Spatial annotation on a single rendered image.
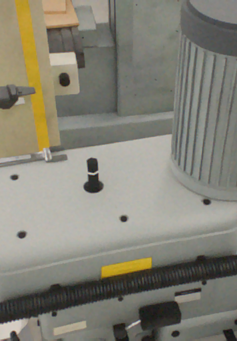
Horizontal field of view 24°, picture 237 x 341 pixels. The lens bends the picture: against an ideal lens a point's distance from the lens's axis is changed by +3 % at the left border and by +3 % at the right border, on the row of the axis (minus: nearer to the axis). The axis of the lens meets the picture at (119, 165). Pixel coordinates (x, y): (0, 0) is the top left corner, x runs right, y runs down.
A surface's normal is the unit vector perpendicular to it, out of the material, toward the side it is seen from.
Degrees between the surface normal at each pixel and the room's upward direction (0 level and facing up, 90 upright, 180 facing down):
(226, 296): 90
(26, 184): 0
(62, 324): 90
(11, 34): 90
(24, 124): 90
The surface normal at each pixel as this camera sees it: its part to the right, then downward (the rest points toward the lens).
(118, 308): 0.22, 0.63
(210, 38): -0.65, 0.51
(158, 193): -0.01, -0.76
